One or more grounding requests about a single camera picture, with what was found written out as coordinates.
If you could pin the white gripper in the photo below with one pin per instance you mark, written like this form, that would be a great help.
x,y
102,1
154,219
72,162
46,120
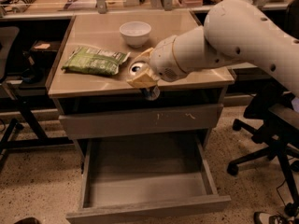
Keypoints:
x,y
163,61

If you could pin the red bull can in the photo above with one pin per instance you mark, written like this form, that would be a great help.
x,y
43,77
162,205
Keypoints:
x,y
142,77

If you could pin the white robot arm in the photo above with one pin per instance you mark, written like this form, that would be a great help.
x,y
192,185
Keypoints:
x,y
233,30

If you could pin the grey drawer cabinet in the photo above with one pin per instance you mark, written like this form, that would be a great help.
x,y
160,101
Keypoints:
x,y
135,101

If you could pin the closed grey upper drawer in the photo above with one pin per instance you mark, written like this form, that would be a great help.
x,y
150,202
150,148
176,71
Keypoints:
x,y
141,121

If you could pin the open grey middle drawer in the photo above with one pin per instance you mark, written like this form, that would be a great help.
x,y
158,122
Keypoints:
x,y
133,178

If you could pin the white ceramic bowl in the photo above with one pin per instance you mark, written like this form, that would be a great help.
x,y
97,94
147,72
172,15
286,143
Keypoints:
x,y
135,33

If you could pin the green chip bag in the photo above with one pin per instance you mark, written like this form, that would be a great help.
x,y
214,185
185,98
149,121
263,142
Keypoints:
x,y
94,61

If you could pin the black box under bench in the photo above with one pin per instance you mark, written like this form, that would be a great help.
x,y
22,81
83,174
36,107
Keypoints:
x,y
44,52

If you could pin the black chair left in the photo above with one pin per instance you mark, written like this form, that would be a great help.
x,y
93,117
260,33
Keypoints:
x,y
8,36

